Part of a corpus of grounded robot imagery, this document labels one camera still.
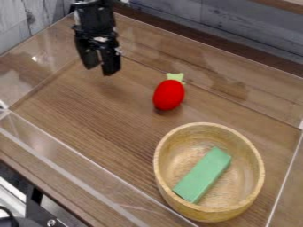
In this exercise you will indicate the clear acrylic enclosure walls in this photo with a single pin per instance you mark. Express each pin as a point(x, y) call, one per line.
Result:
point(79, 131)

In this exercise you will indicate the red plush radish toy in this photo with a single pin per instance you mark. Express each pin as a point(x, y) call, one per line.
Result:
point(169, 93)

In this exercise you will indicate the black metal table frame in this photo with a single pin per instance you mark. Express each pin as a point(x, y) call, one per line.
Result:
point(36, 213)

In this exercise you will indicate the green rectangular block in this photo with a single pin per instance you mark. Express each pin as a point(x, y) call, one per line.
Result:
point(197, 182)

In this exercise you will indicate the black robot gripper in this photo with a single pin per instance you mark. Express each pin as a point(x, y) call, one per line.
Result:
point(97, 35)

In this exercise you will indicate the oval wooden bowl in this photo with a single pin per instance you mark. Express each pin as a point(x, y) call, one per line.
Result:
point(234, 192)

